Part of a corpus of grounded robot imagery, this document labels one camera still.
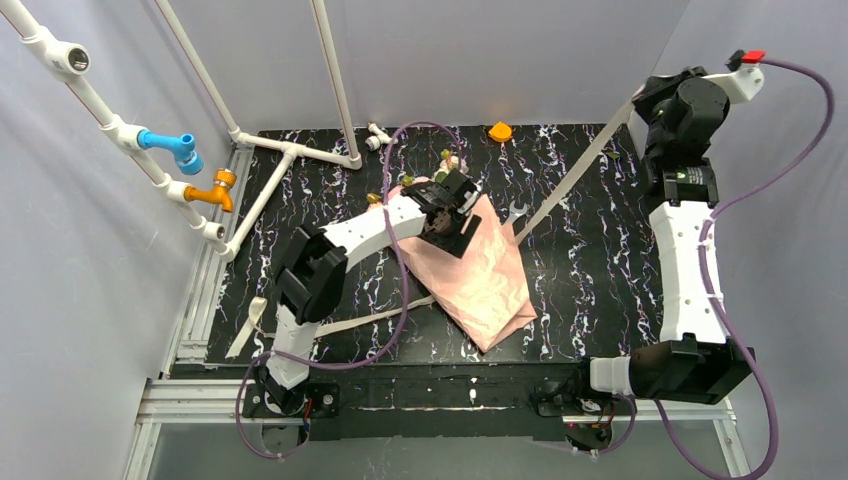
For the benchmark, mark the fake pink rose stem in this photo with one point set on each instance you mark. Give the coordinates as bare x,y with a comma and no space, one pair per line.
375,199

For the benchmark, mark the fake cream rose stem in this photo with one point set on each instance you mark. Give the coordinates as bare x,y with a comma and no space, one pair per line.
448,162

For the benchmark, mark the metal wrench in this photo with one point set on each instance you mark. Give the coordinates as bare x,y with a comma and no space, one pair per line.
516,211

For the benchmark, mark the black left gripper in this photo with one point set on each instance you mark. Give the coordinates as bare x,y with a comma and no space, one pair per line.
454,232

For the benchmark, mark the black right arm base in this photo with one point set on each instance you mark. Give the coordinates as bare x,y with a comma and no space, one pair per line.
575,396

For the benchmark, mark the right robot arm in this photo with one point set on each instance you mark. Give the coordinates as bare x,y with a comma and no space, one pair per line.
695,360

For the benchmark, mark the brass orange tap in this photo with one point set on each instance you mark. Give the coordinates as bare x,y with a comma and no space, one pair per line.
218,194

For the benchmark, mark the pink wrapping paper sheet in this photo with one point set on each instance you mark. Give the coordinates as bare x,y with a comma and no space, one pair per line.
486,290

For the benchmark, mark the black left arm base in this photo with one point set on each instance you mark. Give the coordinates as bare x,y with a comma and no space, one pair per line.
285,404

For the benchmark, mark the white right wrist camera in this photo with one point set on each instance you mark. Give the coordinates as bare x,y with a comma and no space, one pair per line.
745,79

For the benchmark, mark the small orange object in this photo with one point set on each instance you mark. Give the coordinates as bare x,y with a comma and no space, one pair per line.
500,132

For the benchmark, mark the beige printed ribbon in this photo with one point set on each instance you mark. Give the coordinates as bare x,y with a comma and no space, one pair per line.
292,150

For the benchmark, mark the aluminium rail frame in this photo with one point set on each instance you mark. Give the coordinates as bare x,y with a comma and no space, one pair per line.
594,282

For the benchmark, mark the blue plastic tap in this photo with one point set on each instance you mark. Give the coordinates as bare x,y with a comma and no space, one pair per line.
182,148

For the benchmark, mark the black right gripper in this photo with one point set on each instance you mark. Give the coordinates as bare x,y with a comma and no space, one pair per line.
685,109

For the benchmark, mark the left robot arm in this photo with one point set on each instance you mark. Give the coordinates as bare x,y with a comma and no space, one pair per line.
314,267

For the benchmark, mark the small white pipe fitting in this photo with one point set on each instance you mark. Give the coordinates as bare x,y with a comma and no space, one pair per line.
378,138

